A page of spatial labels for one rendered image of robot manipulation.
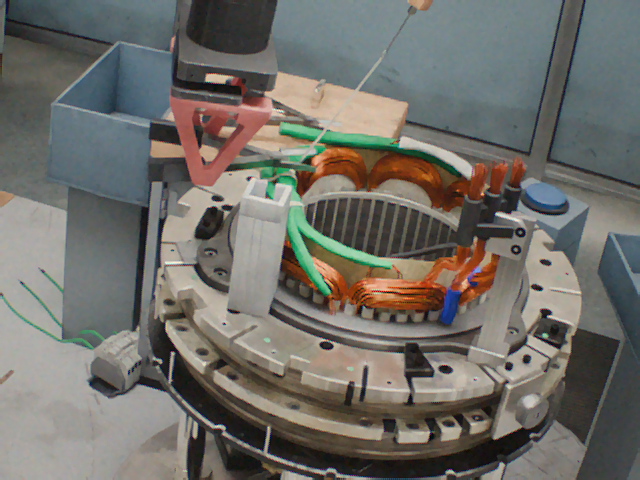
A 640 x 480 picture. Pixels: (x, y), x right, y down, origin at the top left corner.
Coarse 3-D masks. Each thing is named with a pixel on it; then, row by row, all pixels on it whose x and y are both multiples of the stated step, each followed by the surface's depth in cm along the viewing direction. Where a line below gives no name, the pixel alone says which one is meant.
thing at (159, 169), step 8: (152, 160) 89; (160, 160) 89; (168, 160) 89; (176, 160) 89; (184, 160) 90; (152, 168) 89; (160, 168) 89; (168, 168) 89; (176, 168) 90; (184, 168) 90; (152, 176) 89; (160, 176) 89; (168, 176) 90; (176, 176) 90; (184, 176) 90
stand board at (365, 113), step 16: (208, 80) 128; (224, 80) 129; (288, 80) 131; (304, 80) 131; (272, 96) 127; (288, 96) 128; (304, 96) 128; (336, 96) 129; (352, 96) 130; (368, 96) 130; (272, 112) 124; (304, 112) 125; (320, 112) 126; (336, 112) 126; (352, 112) 127; (368, 112) 127; (384, 112) 128; (400, 112) 128; (224, 128) 120; (272, 128) 121; (336, 128) 123; (352, 128) 124; (368, 128) 124; (384, 128) 125; (400, 128) 128; (160, 144) 117; (256, 144) 118; (272, 144) 118; (304, 144) 119; (208, 160) 117
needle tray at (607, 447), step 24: (624, 240) 114; (600, 264) 116; (624, 264) 110; (624, 288) 109; (624, 312) 109; (624, 336) 108; (624, 360) 111; (624, 384) 110; (624, 408) 110; (600, 432) 115; (624, 432) 109; (600, 456) 114; (624, 456) 108
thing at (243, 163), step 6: (252, 156) 93; (258, 156) 93; (264, 156) 93; (210, 162) 91; (234, 162) 92; (240, 162) 92; (246, 162) 92; (252, 162) 92; (258, 162) 92; (264, 162) 93; (270, 162) 93; (228, 168) 91; (234, 168) 92; (240, 168) 92; (246, 168) 92; (252, 168) 92
